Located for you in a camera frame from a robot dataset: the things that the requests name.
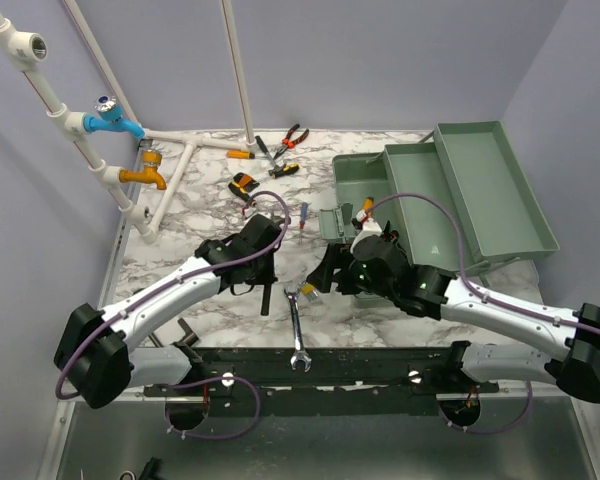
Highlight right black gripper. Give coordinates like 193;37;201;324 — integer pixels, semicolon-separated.
306;241;396;301

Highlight small red blue screwdriver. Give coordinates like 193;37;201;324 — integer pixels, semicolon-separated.
299;202;309;231

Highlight yellow handle tool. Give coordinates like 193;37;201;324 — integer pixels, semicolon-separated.
363;197;374;216

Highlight claw hammer black handle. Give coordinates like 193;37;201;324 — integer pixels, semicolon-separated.
260;283;273;316

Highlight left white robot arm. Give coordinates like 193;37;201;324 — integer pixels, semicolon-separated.
54;214;284;409

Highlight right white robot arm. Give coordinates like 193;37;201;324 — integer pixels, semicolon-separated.
307;235;600;404

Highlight yellow hex key set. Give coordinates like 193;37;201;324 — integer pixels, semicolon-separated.
299;282;319;302

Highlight yellow black pliers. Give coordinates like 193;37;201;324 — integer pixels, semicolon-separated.
268;164;300;179

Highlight orange black long-nose pliers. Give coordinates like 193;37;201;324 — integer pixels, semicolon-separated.
274;123;310;159

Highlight silver open-end wrench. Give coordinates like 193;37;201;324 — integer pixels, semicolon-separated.
284;289;312;373

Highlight silver socket bar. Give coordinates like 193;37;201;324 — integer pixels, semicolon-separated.
148;318;199;348

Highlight orange plastic tap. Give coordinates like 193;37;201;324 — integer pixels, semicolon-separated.
118;150;167;191

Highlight blue plastic tap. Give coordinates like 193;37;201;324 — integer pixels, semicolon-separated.
83;95;145;140

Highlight white pvc pipe assembly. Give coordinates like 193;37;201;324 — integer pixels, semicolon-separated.
0;1;255;243

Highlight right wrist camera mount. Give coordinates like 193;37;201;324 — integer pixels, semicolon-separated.
350;209;383;251

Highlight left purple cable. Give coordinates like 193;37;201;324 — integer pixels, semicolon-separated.
54;190;292;442

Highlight purple cable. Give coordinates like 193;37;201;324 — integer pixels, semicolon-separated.
359;193;600;435
54;190;292;442

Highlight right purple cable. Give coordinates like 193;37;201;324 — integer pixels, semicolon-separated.
359;193;600;435

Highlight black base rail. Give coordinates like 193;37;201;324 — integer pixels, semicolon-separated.
79;342;531;419

